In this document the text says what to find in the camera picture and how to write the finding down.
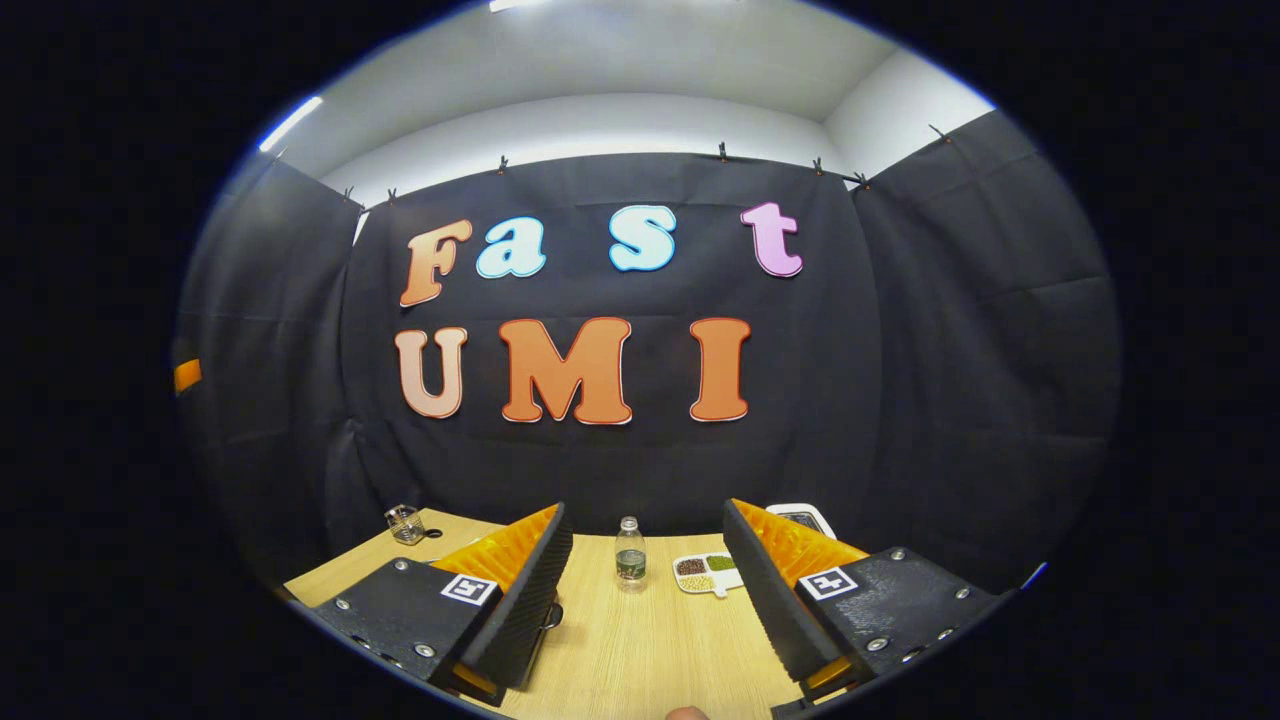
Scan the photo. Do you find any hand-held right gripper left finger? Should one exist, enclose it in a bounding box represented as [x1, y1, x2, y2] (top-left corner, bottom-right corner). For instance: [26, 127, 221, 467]
[312, 502, 576, 706]

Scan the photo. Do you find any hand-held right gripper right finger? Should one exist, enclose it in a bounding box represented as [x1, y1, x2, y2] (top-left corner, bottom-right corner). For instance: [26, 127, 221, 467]
[722, 498, 1004, 701]

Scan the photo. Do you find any white divided plate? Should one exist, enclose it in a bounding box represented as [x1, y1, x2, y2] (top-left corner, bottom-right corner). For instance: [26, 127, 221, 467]
[672, 551, 746, 599]

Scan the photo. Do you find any white toaster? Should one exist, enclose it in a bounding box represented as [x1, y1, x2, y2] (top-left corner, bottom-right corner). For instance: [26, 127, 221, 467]
[765, 502, 838, 541]

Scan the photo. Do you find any clear plastic water bottle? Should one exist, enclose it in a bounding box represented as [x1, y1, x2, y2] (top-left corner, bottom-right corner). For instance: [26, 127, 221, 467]
[614, 516, 648, 593]

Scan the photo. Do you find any narrow ceiling light strip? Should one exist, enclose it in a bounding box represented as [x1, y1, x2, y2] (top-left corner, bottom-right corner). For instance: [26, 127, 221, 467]
[258, 95, 326, 154]

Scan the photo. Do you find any row of black cloth clips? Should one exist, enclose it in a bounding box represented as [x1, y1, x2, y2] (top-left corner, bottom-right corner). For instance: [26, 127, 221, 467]
[343, 125, 951, 204]

